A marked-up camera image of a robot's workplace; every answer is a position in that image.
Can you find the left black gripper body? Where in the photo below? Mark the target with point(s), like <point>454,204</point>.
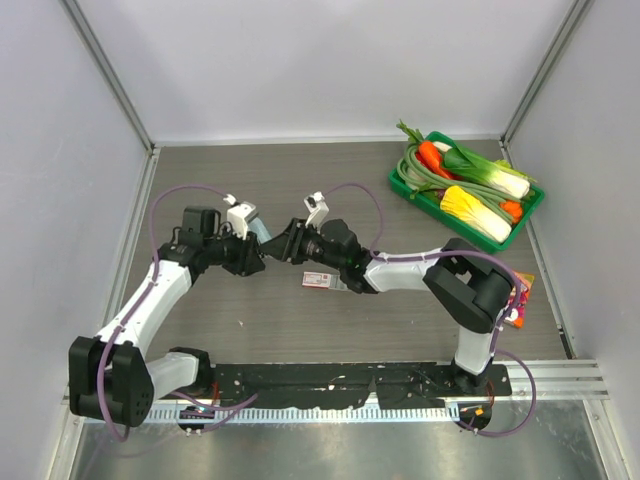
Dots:
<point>229,251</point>

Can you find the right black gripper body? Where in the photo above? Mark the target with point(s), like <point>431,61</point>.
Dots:
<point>310,247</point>

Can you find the light blue stapler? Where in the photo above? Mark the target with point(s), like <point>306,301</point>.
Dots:
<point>257,226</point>

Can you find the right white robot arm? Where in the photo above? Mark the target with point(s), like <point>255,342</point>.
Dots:
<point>476,289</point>

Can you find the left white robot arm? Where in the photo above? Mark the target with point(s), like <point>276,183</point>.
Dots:
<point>109,377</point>

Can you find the red white staple box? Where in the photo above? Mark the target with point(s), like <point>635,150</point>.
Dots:
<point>323,281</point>

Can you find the green long beans toy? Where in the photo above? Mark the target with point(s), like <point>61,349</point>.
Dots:
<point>420,177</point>

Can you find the yellow napa cabbage toy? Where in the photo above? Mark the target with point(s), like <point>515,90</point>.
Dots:
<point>471,211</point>

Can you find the bok choy toy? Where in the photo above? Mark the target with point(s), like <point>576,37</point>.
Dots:
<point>496,175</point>

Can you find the small orange carrot toy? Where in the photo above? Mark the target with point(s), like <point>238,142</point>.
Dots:
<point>513,209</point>

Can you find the colourful snack packet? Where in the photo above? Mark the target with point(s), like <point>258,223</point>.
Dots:
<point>517,313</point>

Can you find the green plastic basket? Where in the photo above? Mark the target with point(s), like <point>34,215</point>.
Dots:
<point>429,202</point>

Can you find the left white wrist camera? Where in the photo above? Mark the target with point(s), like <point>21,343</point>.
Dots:
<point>239,215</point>

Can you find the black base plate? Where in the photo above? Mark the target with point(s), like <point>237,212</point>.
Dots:
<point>338,386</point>

